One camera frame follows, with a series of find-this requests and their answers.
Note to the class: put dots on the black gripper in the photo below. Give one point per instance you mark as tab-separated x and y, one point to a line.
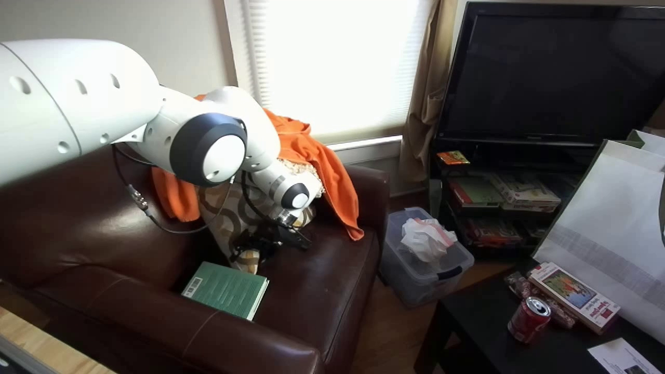
268	237

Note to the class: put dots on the wooden table with rails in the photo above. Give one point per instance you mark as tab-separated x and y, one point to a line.
40	351

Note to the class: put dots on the colourful card box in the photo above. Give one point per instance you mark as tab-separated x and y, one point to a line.
576	298

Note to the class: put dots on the black coffee table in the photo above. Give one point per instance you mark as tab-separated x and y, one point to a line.
468	335

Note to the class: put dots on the black tv stand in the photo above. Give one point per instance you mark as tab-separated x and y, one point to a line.
502	199

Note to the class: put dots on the white window blind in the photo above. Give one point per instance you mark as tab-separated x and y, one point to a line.
347	67

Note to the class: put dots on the white paper sheet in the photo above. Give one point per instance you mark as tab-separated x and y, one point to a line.
620	356

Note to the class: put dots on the beige curtain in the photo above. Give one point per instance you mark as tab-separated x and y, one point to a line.
428	89

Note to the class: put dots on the brown leather couch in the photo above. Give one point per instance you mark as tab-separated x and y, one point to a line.
108	277

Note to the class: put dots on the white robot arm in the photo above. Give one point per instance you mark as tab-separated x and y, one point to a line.
66	98

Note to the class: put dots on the red soda can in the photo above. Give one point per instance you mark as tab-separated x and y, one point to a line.
531	316

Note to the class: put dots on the teal green book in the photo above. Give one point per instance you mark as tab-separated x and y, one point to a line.
228	289

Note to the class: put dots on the orange blanket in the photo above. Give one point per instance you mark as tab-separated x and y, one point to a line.
325	166

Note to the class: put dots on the black television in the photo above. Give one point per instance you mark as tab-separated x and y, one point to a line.
571	74

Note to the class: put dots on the clear plastic storage bin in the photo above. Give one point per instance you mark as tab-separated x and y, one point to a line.
421	261

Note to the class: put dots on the white shopping bag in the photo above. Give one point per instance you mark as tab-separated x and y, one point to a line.
612	234

